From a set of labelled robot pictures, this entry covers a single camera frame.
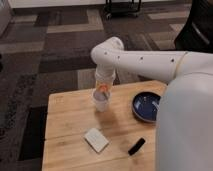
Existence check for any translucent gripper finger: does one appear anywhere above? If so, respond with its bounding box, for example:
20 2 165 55
95 81 100 90
102 90 110 99

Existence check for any orange pepper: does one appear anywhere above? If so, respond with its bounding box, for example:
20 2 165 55
98 84 108 92

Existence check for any white sponge block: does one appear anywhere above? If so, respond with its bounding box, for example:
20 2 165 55
84 128 109 153

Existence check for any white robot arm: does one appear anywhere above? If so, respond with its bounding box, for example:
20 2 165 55
91 36 213 171

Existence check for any dark blue bowl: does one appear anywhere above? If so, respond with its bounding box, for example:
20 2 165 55
132 92 161 123

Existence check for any black rolling cart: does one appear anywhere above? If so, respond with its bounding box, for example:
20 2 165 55
103 0 142 19

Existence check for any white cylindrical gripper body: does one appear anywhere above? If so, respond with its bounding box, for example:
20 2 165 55
95 65 116 85

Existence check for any black office chair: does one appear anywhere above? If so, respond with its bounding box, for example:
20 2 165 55
174 0 213 53

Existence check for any black marker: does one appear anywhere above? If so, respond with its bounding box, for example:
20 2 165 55
128 138 146 156

